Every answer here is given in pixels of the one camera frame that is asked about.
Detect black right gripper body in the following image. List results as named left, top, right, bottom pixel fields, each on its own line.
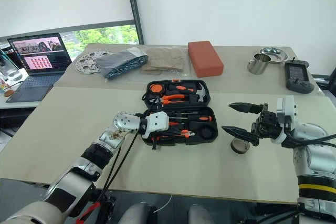
left=250, top=103, right=286, bottom=146

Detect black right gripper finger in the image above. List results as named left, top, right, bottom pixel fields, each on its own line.
left=228, top=101, right=264, bottom=114
left=221, top=125, right=260, bottom=146

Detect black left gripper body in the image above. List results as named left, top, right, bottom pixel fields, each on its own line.
left=143, top=129, right=169, bottom=141

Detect orange black utility knife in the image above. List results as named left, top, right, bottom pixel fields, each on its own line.
left=156, top=130, right=196, bottom=139

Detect orange black handled screwdriver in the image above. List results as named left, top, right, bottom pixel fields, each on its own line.
left=170, top=115, right=213, bottom=124

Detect black tool case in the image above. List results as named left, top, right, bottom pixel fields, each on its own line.
left=141, top=79, right=219, bottom=147

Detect grey tape roll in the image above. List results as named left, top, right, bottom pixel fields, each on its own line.
left=230, top=136, right=250, bottom=155

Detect stainless steel cup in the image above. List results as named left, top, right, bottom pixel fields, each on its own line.
left=247, top=52, right=272, bottom=75

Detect orange black tape measure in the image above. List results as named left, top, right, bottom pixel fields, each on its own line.
left=150, top=83, right=165, bottom=95

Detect claw hammer with black grip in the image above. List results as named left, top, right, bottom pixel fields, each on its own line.
left=167, top=81, right=210, bottom=103

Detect dark grey handheld controller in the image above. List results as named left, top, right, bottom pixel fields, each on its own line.
left=284, top=57, right=315, bottom=94

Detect stainless steel bowl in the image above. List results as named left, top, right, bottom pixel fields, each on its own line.
left=259, top=46, right=289, bottom=65

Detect red rectangular block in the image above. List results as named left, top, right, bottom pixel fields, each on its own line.
left=187, top=40, right=225, bottom=78

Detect grey rounded robot knee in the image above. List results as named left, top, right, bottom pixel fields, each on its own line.
left=123, top=201, right=159, bottom=224
left=187, top=204, right=215, bottom=224

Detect black equipment beside table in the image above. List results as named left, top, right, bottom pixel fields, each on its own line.
left=314, top=66, right=336, bottom=97

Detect beige bagged cloth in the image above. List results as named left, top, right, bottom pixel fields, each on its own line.
left=140, top=46, right=188, bottom=76

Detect dark blue bagged cloth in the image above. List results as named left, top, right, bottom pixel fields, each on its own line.
left=94, top=46, right=149, bottom=81

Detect round perforated metal plate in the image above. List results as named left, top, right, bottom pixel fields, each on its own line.
left=74, top=48, right=115, bottom=74

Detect open laptop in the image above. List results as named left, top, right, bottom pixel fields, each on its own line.
left=5, top=33, right=73, bottom=104

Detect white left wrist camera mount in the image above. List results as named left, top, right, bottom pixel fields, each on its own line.
left=142, top=111, right=170, bottom=140

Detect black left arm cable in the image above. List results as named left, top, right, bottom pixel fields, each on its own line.
left=99, top=97, right=161, bottom=201

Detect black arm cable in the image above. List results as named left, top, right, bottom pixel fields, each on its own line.
left=99, top=97, right=161, bottom=201
left=284, top=118, right=336, bottom=147

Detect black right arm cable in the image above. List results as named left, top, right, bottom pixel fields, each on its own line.
left=284, top=118, right=336, bottom=147

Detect orange handled pliers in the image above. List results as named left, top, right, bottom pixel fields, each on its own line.
left=156, top=93, right=195, bottom=105

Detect thin white cable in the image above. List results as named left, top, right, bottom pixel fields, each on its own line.
left=154, top=195, right=173, bottom=214

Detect dark window frame post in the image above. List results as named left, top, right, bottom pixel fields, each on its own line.
left=123, top=0, right=145, bottom=45

